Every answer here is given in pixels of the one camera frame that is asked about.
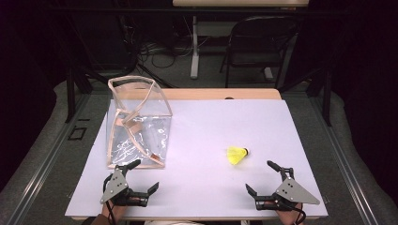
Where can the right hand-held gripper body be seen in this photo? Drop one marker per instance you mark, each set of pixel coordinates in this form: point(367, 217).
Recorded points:
point(294, 193)

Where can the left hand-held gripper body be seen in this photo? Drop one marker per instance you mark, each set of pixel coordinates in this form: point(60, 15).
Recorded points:
point(114, 187)

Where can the clear bag with beige trim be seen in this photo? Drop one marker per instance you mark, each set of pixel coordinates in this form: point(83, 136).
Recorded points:
point(140, 137)

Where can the yellow shuttlecock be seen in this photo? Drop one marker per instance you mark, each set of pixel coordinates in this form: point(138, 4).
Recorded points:
point(235, 155)

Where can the person's left hand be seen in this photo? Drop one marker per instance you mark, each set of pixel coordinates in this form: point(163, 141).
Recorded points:
point(116, 211)

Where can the person's right hand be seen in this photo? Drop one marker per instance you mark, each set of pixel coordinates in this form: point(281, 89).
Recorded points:
point(289, 217)

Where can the white table cover sheet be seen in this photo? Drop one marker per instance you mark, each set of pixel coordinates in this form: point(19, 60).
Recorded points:
point(200, 131)

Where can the black metal stand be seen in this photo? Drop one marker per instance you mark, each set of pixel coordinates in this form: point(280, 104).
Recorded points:
point(70, 93)
point(327, 100)

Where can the black folding chair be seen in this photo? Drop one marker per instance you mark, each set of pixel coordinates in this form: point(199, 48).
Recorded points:
point(259, 40)

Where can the white-legged desk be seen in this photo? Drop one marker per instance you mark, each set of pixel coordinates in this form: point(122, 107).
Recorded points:
point(195, 47)

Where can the metal floor rail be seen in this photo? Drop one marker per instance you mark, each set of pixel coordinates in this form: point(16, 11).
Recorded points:
point(341, 150)
point(47, 162)

